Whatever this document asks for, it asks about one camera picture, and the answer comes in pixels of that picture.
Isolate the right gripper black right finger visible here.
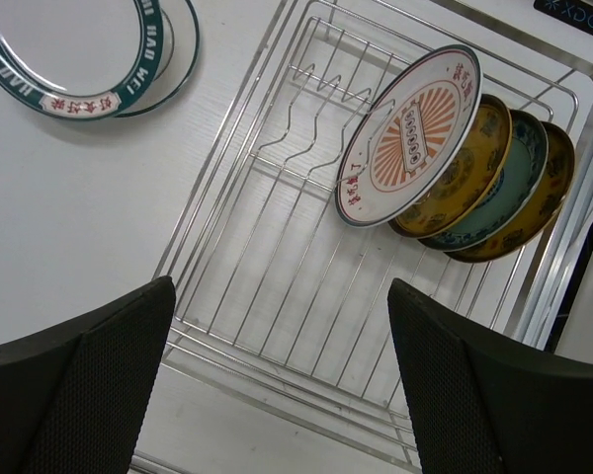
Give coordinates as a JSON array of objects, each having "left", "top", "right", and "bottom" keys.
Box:
[{"left": 387, "top": 278, "right": 593, "bottom": 473}]

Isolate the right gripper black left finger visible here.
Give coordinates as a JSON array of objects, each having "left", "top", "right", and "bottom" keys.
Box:
[{"left": 0, "top": 276, "right": 176, "bottom": 473}]

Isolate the green rimmed white plate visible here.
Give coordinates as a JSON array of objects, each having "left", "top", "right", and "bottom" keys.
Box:
[{"left": 0, "top": 0, "right": 165, "bottom": 121}]

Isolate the white plate with black rings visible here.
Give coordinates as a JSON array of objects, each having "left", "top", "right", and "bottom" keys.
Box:
[{"left": 118, "top": 0, "right": 201, "bottom": 118}]

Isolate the teal blue patterned plate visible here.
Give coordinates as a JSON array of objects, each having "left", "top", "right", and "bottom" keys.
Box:
[{"left": 421, "top": 109, "right": 549, "bottom": 253}]

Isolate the yellow brown rear plate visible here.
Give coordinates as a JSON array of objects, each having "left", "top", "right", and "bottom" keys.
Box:
[{"left": 448, "top": 121, "right": 576, "bottom": 264}]

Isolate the yellow patterned plate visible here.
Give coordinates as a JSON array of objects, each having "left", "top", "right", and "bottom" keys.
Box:
[{"left": 388, "top": 94, "right": 513, "bottom": 239}]

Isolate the white plate orange sunburst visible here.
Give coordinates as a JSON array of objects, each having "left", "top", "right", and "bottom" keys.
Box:
[{"left": 334, "top": 44, "right": 483, "bottom": 228}]

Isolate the black XDOF label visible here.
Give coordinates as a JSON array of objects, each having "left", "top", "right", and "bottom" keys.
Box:
[{"left": 533, "top": 0, "right": 593, "bottom": 37}]

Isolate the silver wire dish rack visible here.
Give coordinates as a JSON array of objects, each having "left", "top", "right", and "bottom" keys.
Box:
[{"left": 137, "top": 1, "right": 593, "bottom": 473}]

